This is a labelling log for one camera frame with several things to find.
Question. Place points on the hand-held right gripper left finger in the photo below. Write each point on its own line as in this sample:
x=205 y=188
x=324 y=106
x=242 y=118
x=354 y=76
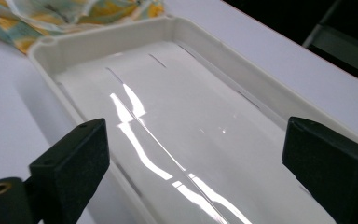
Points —
x=71 y=161

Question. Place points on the white plastic tray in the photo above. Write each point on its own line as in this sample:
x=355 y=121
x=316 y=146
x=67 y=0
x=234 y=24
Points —
x=199 y=124

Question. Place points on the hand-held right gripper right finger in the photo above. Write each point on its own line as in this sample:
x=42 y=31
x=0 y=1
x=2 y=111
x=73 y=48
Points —
x=332 y=161

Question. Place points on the yellow and teal patterned cloth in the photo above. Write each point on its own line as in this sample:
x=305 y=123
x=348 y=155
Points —
x=56 y=18

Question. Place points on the grey metal stand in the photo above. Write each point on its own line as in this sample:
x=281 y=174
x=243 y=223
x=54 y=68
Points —
x=345 y=40

